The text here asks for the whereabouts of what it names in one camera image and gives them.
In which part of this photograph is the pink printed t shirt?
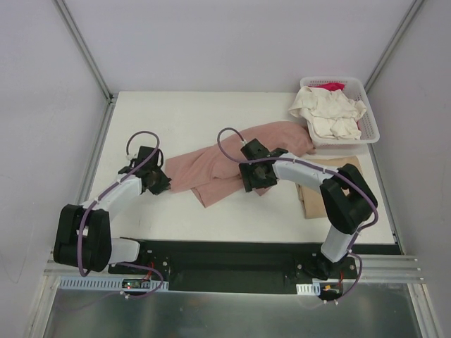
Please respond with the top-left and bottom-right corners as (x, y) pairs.
(164, 121), (314, 208)

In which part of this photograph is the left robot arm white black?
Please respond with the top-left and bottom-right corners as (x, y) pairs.
(53, 146), (171, 276)

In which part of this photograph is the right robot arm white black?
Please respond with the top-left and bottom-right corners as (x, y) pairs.
(239, 149), (378, 280)

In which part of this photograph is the folded beige t shirt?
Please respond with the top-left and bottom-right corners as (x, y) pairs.
(296, 156), (362, 219)

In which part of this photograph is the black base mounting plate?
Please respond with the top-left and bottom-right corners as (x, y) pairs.
(107, 239), (366, 293)

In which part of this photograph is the cream crumpled t shirt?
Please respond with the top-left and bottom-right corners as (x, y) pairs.
(288, 86), (367, 140)

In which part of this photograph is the magenta t shirt in basket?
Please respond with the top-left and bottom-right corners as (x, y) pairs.
(311, 82), (345, 92)

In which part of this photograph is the white plastic laundry basket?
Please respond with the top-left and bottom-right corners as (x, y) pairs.
(295, 75), (380, 147)

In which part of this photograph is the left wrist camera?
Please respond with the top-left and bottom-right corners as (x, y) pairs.
(135, 146), (163, 170)

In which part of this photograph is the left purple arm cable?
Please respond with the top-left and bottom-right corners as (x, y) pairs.
(78, 130), (161, 279)

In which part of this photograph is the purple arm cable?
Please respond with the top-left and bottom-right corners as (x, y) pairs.
(78, 130), (161, 279)
(216, 127), (380, 307)

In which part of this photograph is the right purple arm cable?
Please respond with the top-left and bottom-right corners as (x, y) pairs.
(216, 127), (380, 307)

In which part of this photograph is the right white cable duct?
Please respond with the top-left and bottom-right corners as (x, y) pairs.
(296, 282), (321, 296)

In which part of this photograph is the white cable duct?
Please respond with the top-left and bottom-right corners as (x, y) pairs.
(296, 282), (321, 296)
(59, 277), (169, 292)

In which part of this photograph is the left white cable duct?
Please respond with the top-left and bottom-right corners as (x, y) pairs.
(59, 277), (169, 292)

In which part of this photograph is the aluminium front rail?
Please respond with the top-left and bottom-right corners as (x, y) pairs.
(43, 254), (426, 284)

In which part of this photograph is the left aluminium frame post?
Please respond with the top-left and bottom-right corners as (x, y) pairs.
(52, 0), (119, 103)

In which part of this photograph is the aluminium frame post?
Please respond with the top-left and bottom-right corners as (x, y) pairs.
(364, 0), (427, 93)
(52, 0), (119, 103)

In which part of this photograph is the right aluminium frame post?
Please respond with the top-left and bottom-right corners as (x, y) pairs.
(364, 0), (427, 93)

